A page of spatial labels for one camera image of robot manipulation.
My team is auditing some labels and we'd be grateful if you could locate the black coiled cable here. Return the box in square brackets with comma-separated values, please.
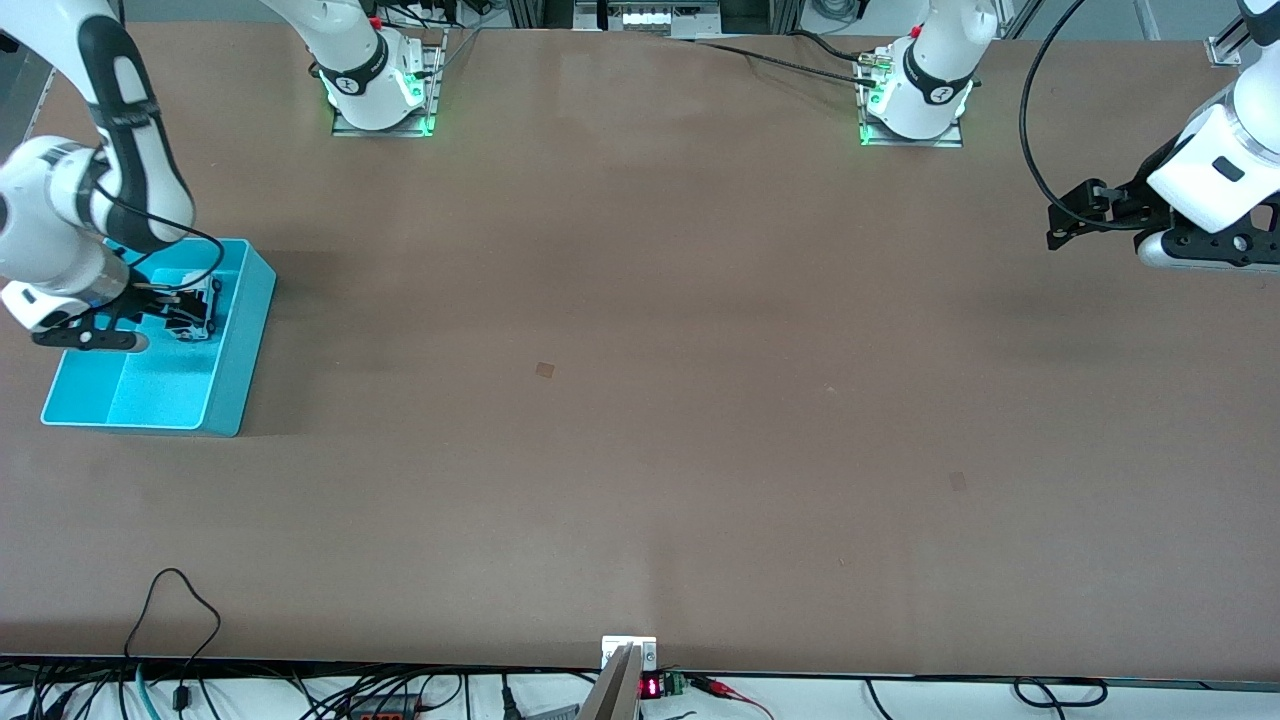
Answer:
[1012, 677, 1109, 709]

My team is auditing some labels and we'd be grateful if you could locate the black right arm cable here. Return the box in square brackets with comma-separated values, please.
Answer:
[92, 180, 228, 311]

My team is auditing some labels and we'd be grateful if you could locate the thin black looped cable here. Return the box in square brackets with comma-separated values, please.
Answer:
[124, 567, 223, 713]

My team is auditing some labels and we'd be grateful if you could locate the black cable across table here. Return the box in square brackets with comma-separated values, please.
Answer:
[690, 33, 883, 89]

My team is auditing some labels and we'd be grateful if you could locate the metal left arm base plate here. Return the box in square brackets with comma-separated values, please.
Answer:
[858, 45, 966, 150]

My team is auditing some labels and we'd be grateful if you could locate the aluminium frame with light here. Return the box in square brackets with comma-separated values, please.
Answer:
[574, 0, 723, 37]

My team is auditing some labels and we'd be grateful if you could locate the red clip wire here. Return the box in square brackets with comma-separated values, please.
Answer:
[690, 676, 776, 719]

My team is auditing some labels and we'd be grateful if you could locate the teal plastic bin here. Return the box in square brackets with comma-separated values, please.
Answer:
[40, 237, 278, 438]

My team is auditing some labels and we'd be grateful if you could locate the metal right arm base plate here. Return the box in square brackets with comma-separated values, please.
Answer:
[330, 28, 449, 139]

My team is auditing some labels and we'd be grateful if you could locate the white black toy truck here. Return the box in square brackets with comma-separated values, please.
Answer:
[163, 277, 223, 344]

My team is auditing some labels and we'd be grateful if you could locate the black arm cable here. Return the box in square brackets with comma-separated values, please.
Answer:
[92, 180, 228, 311]
[1018, 0, 1151, 234]

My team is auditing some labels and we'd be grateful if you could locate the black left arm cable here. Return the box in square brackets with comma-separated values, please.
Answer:
[1018, 0, 1151, 234]

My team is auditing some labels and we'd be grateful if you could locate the grey metal camera mount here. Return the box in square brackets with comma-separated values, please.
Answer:
[578, 634, 659, 720]

